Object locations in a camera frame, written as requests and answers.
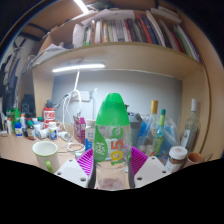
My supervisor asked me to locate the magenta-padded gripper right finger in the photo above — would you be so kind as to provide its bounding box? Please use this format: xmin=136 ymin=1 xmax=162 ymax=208
xmin=128 ymin=146 xmax=172 ymax=189

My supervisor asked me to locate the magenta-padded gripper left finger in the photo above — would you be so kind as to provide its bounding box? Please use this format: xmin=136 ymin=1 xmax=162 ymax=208
xmin=54 ymin=148 xmax=98 ymax=189

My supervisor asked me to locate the clear green-capped drink bottle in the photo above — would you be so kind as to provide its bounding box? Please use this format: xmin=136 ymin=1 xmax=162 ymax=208
xmin=93 ymin=92 xmax=133 ymax=191

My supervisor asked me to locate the brown jar with white lid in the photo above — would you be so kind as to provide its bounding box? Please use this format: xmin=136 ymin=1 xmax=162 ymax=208
xmin=164 ymin=145 xmax=189 ymax=174

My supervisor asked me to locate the slim green glass bottle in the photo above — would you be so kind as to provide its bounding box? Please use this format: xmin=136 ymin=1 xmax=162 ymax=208
xmin=153 ymin=108 xmax=167 ymax=156

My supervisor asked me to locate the blue and white carton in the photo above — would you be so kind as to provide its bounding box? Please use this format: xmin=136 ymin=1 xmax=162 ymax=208
xmin=84 ymin=119 xmax=98 ymax=152

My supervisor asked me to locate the clear glass bottle yellow cap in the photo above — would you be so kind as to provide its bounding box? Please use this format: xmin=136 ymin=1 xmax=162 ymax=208
xmin=141 ymin=99 xmax=160 ymax=157

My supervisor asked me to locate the pink carton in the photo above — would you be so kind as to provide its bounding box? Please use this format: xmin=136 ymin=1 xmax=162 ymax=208
xmin=73 ymin=115 xmax=88 ymax=145

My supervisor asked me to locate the grey shaker bottle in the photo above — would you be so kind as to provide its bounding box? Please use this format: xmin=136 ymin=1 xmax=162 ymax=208
xmin=125 ymin=111 xmax=144 ymax=149

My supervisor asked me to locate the white pill bottle blue label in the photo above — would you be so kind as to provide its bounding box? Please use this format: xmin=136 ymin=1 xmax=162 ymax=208
xmin=48 ymin=121 xmax=58 ymax=141

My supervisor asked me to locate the brown cup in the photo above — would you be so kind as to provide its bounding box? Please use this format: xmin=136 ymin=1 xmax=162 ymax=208
xmin=183 ymin=151 xmax=205 ymax=168

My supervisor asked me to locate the brown bottle with green cap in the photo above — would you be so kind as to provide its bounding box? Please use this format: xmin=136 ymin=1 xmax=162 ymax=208
xmin=26 ymin=120 xmax=37 ymax=140

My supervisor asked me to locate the clear glass bottle white cap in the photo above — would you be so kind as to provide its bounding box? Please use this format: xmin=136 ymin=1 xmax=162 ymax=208
xmin=181 ymin=98 xmax=202 ymax=154

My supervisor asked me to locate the red and white canister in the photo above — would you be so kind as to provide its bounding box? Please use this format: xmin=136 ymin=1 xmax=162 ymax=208
xmin=43 ymin=106 xmax=56 ymax=129

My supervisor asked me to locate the white bottle with blue cap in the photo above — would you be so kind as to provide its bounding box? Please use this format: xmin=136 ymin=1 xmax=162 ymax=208
xmin=14 ymin=121 xmax=24 ymax=138

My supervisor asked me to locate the white under-shelf light bar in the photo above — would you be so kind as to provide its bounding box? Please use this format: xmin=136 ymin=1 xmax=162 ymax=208
xmin=51 ymin=63 xmax=106 ymax=73

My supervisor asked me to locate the wooden shelf unit with books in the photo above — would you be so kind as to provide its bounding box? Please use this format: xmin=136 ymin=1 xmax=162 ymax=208
xmin=21 ymin=2 xmax=204 ymax=81

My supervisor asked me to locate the white ceiling light strip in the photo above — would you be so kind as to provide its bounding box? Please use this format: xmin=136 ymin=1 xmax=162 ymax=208
xmin=73 ymin=0 xmax=90 ymax=14

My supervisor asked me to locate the white mug with green handle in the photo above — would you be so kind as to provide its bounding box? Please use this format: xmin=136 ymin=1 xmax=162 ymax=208
xmin=31 ymin=140 xmax=61 ymax=174

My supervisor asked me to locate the white cable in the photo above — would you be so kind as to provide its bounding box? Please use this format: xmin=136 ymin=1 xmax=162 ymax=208
xmin=61 ymin=89 xmax=86 ymax=153

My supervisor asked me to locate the white wall socket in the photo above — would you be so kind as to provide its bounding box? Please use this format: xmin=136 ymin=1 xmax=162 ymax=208
xmin=70 ymin=90 xmax=92 ymax=102

